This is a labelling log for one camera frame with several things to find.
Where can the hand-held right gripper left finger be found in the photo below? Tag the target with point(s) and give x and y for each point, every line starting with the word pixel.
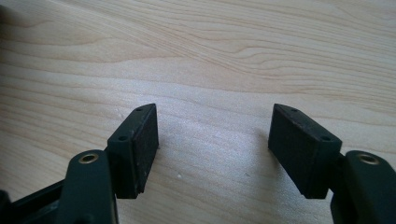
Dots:
pixel 132 155

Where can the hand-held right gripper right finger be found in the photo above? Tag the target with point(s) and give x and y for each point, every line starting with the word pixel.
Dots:
pixel 306 149

